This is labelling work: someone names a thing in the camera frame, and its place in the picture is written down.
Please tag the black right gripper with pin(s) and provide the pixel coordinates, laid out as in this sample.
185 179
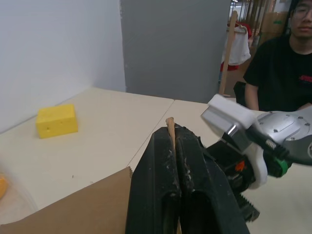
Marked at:
231 168

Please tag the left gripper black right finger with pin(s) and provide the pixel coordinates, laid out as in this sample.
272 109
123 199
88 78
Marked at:
202 195

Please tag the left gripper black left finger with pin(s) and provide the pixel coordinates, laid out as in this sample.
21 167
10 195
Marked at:
151 185

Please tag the brown cardboard piece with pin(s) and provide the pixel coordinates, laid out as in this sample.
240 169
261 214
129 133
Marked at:
85 207

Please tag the yellow cheese plush toy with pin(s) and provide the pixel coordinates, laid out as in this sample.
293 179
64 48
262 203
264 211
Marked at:
57 122

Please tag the round yellow plush toy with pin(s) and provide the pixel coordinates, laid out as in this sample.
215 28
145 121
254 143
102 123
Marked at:
2 186

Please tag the black chair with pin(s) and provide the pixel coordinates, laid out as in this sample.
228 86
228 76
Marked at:
240 93

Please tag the grey partition panel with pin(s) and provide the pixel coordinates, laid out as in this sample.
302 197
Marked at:
173 48

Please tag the wooden clothes rack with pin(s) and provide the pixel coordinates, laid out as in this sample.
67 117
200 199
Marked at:
228 53

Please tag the person in black t-shirt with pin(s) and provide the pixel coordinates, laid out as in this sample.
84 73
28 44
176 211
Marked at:
278 68

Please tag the white hanging cloth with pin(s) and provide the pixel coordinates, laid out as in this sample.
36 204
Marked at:
240 46

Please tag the brown cardboard box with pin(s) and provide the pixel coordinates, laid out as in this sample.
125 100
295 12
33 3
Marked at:
273 26

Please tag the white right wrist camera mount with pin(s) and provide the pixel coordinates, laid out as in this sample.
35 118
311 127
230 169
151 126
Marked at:
231 114

